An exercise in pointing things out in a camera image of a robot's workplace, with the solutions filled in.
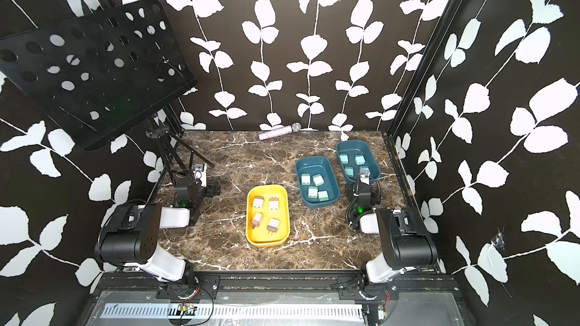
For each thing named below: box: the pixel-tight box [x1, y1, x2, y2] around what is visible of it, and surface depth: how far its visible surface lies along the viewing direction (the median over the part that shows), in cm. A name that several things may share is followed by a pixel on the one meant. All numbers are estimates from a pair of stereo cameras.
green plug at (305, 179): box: [300, 173, 311, 186], surface depth 101 cm
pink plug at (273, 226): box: [266, 218, 281, 235], surface depth 88 cm
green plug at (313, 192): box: [308, 186, 318, 199], surface depth 97 cm
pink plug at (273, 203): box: [268, 196, 280, 211], surface depth 93 cm
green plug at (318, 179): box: [311, 173, 325, 187], surface depth 101 cm
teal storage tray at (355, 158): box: [336, 139, 382, 185], surface depth 109 cm
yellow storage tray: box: [246, 184, 290, 247], surface depth 90 cm
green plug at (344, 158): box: [339, 153, 350, 165], surface depth 109 cm
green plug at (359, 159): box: [354, 153, 367, 166], surface depth 109 cm
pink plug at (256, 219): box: [251, 212, 263, 230], surface depth 88 cm
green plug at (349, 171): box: [344, 166, 355, 178], surface depth 106 cm
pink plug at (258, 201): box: [252, 195, 265, 209], surface depth 94 cm
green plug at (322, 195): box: [317, 190, 330, 203], surface depth 96 cm
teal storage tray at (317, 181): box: [295, 155, 341, 210], surface depth 101 cm
